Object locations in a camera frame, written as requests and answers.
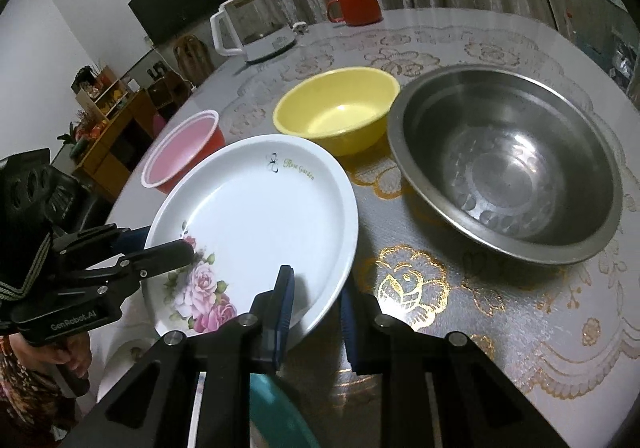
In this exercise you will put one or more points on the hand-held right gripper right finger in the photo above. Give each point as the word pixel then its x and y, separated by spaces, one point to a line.
pixel 350 330

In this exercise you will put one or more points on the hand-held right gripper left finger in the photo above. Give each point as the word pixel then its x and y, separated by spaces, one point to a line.
pixel 281 310

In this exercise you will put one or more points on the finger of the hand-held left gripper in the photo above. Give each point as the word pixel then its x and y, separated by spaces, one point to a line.
pixel 132 237
pixel 165 258

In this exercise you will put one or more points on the white floral plate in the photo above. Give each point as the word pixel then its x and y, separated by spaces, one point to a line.
pixel 250 208

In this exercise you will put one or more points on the teal plate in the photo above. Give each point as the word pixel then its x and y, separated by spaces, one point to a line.
pixel 280 413

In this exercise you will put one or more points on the yellow bowl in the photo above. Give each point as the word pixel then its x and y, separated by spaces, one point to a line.
pixel 340 113

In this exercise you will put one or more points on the stainless steel bowl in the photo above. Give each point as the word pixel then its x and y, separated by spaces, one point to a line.
pixel 500 163

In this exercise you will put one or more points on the person's left forearm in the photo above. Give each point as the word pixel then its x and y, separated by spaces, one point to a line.
pixel 25 388

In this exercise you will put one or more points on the person's left hand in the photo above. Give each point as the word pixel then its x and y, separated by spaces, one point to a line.
pixel 47 353

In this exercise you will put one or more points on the red bowl with pink inside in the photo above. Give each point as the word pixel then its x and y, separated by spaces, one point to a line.
pixel 175 153

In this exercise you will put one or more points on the wooden cabinet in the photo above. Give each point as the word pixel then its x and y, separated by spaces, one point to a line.
pixel 115 138

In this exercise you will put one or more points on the wooden chair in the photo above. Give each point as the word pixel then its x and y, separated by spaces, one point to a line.
pixel 189 55

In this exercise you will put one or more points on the white electric kettle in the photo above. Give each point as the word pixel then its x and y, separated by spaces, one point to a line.
pixel 250 23

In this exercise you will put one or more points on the red mug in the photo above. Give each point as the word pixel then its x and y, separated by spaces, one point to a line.
pixel 360 5

